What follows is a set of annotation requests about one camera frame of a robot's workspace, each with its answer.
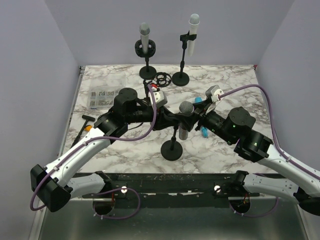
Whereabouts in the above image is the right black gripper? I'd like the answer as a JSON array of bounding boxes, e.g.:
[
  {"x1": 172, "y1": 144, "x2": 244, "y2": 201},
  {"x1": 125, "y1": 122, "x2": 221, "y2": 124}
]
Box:
[{"x1": 175, "y1": 98, "x2": 236, "y2": 144}]

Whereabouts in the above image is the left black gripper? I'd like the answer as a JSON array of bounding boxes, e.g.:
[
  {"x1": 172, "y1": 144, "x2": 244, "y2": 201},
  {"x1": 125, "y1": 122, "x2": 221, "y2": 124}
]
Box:
[{"x1": 125, "y1": 104, "x2": 177, "y2": 132}]

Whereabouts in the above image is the blue microphone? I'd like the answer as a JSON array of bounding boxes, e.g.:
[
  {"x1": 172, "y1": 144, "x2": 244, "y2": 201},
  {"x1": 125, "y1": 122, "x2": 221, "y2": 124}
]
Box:
[{"x1": 194, "y1": 96, "x2": 209, "y2": 138}]

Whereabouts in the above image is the glitter microphone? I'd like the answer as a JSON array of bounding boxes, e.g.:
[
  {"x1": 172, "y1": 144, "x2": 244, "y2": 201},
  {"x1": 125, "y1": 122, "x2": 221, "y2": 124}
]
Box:
[{"x1": 178, "y1": 101, "x2": 194, "y2": 141}]

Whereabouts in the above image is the black round-base holder stand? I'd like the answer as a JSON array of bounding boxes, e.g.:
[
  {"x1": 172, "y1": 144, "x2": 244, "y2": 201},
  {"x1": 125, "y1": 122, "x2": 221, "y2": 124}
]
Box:
[{"x1": 160, "y1": 120, "x2": 183, "y2": 161}]

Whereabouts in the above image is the black tripod shock-mount stand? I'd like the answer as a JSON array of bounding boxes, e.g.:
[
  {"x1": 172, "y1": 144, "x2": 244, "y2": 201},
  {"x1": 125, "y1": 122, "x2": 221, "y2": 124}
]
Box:
[{"x1": 143, "y1": 72, "x2": 172, "y2": 98}]

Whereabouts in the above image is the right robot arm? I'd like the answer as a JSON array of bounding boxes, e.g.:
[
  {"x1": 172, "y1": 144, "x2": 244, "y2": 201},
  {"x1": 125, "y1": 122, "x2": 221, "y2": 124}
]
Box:
[{"x1": 193, "y1": 102, "x2": 320, "y2": 216}]

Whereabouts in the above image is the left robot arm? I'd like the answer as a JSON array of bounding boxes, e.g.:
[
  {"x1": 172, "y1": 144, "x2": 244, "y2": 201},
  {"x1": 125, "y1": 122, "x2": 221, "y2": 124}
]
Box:
[{"x1": 30, "y1": 84, "x2": 194, "y2": 212}]

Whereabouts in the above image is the black round-base clip stand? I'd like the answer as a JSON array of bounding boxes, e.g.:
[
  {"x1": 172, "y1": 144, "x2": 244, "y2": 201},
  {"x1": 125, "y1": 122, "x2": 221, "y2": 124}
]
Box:
[{"x1": 171, "y1": 32, "x2": 197, "y2": 87}]

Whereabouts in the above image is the white microphone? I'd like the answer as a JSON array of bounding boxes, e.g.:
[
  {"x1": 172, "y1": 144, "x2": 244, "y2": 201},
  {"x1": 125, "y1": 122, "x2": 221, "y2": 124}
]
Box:
[{"x1": 187, "y1": 13, "x2": 200, "y2": 57}]

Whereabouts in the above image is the silver microphone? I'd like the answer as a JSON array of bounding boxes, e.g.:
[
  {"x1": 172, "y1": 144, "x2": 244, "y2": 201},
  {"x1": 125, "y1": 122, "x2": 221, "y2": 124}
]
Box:
[{"x1": 139, "y1": 22, "x2": 151, "y2": 55}]

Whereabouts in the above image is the clear plastic screw box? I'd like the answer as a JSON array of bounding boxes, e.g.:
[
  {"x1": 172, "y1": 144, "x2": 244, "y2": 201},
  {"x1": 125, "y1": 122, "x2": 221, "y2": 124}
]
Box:
[{"x1": 87, "y1": 78, "x2": 125, "y2": 109}]

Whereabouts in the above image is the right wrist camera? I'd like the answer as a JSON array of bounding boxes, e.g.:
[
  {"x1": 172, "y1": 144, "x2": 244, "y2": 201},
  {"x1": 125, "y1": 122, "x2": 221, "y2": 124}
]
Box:
[{"x1": 205, "y1": 85, "x2": 224, "y2": 103}]

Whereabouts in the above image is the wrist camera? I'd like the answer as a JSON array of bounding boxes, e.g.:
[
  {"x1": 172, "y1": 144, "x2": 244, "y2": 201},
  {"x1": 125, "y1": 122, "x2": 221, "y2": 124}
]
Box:
[
  {"x1": 151, "y1": 84, "x2": 168, "y2": 108},
  {"x1": 205, "y1": 85, "x2": 224, "y2": 103}
]

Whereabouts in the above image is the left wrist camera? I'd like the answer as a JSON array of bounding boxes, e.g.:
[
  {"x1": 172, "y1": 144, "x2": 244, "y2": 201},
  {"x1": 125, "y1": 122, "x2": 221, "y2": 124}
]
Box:
[{"x1": 151, "y1": 84, "x2": 168, "y2": 108}]

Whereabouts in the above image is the black round-base shock-mount stand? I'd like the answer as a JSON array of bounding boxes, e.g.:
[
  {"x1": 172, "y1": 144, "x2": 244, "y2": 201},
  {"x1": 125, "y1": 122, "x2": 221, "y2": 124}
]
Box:
[{"x1": 134, "y1": 40, "x2": 157, "y2": 80}]

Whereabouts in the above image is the black front mounting rail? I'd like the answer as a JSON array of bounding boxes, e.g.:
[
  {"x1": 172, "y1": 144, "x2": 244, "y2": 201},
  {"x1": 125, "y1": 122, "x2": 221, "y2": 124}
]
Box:
[{"x1": 82, "y1": 172, "x2": 288, "y2": 210}]

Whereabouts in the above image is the black T-handle tool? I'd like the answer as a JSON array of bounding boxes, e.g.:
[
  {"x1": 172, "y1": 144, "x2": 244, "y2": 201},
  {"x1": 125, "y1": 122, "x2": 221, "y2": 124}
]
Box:
[{"x1": 71, "y1": 114, "x2": 96, "y2": 147}]

